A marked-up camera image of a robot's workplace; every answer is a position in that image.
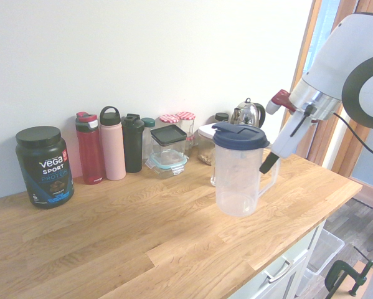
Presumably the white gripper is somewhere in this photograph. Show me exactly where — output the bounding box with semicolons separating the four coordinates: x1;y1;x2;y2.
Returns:
258;111;318;175

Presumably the clear pitcher with blue lid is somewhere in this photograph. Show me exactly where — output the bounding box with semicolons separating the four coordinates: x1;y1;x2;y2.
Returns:
211;121;281;218

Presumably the red water bottle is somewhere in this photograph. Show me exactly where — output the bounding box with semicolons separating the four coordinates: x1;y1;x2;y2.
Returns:
75;112;106;186

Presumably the stainless steel kettle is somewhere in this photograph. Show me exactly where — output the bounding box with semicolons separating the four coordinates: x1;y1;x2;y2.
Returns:
230;97;267;129

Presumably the glass jar with white lid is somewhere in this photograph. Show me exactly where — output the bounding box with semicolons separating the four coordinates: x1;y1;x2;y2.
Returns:
197;123;218;165

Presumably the jar with red checked lid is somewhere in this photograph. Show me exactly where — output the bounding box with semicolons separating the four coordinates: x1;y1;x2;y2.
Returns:
159;114;181;129
176;111;196;149

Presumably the glass container with teal lid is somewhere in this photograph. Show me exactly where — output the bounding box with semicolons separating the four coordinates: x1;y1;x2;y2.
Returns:
145;149;189;180

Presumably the clear plastic storage bin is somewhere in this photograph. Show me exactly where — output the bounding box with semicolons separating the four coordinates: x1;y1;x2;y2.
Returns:
298;229;346;293

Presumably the square container with black lid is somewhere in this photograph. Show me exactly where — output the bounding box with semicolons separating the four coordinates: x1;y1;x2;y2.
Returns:
150;124;188;157

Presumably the white kitchen cabinet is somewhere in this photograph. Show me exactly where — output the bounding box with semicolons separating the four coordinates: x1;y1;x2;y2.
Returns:
235;217;327;299

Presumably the clear bottle with green cap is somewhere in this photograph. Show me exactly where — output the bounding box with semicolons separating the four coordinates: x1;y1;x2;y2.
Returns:
141;117;156;153

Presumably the green metal clamp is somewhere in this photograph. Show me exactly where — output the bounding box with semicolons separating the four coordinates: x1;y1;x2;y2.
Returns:
324;245;373;297

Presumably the black shaker bottle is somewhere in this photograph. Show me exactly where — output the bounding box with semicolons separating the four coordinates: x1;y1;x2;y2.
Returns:
121;113;145;173

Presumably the pink bottle with black lid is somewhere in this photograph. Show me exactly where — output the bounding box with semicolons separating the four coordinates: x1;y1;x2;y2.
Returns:
98;105;127;181

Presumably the black Vega protein tub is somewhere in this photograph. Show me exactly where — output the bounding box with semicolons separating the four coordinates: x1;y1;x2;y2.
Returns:
14;125;75;210

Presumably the red white wrist camera mount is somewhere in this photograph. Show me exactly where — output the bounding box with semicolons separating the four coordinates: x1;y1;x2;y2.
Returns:
265;89;296;115

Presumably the wooden door frame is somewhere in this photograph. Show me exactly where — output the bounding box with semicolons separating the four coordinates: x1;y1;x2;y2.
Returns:
287;0;373;216

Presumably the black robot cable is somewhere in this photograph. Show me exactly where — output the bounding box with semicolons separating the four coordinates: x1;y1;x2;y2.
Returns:
331;111;373;161

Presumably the metal drawer handle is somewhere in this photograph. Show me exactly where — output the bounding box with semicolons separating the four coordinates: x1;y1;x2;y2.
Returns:
263;259;291;283

